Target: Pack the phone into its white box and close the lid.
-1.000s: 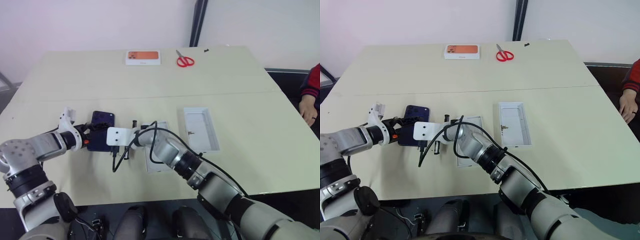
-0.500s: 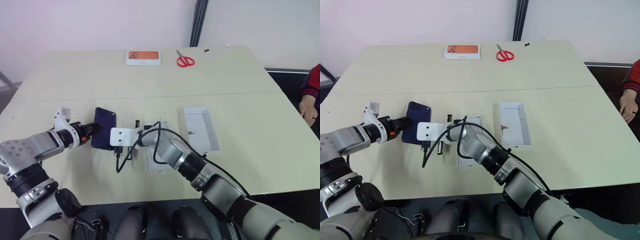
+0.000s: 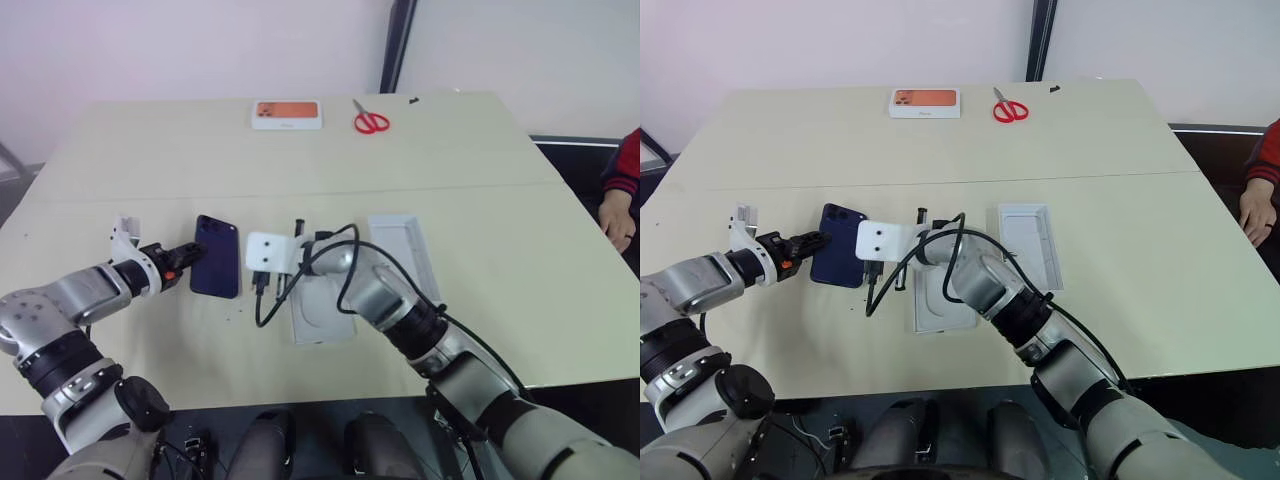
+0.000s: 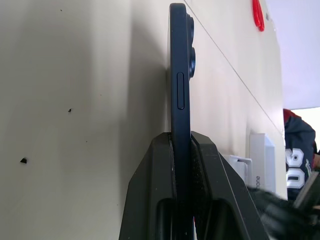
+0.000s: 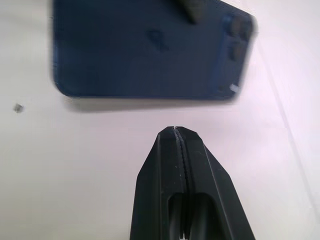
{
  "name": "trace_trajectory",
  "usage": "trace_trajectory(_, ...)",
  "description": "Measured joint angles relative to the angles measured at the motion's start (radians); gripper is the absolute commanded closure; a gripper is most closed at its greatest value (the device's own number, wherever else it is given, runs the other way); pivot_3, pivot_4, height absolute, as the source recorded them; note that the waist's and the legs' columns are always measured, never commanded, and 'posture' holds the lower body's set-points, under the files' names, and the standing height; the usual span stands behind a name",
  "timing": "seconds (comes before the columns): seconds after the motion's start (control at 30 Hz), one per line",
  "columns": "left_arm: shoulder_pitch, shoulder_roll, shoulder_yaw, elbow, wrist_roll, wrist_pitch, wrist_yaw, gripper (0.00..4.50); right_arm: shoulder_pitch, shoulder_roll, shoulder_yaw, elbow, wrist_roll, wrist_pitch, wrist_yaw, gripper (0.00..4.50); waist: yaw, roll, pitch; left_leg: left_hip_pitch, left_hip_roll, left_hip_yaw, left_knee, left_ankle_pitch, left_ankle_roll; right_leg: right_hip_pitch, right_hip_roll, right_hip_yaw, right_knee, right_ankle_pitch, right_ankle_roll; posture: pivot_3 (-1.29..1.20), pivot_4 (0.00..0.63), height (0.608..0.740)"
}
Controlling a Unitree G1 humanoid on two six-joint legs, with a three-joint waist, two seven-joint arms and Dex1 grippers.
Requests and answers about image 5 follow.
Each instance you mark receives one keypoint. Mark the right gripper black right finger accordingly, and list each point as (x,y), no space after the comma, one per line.
(212,185)

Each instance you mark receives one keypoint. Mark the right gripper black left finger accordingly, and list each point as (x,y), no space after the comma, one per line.
(152,180)

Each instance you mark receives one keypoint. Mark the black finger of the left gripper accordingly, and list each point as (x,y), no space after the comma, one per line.
(191,10)

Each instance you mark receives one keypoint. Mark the dark blue smartphone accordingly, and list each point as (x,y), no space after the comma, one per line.
(125,55)

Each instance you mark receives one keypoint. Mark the small grey speck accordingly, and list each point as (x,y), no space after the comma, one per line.
(18,108)

